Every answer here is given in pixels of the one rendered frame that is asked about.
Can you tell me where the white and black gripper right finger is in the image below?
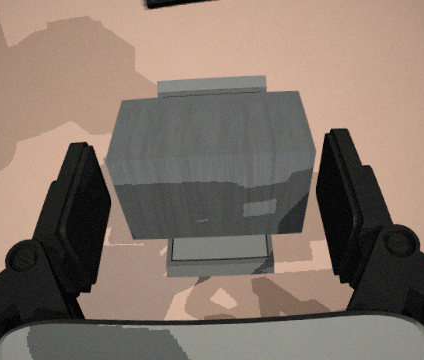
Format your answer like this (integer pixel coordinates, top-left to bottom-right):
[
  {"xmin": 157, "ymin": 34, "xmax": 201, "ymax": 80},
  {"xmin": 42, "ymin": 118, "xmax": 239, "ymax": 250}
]
[{"xmin": 316, "ymin": 128, "xmax": 424, "ymax": 325}]

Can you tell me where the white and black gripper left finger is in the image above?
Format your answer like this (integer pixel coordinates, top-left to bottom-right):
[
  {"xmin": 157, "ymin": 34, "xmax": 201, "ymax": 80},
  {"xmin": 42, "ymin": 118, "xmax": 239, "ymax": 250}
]
[{"xmin": 0, "ymin": 142, "xmax": 111, "ymax": 339}]

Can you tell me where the dark grey block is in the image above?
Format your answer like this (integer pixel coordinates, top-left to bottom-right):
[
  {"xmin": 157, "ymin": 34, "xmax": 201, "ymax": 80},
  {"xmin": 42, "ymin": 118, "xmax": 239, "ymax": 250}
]
[{"xmin": 105, "ymin": 91, "xmax": 316, "ymax": 240}]

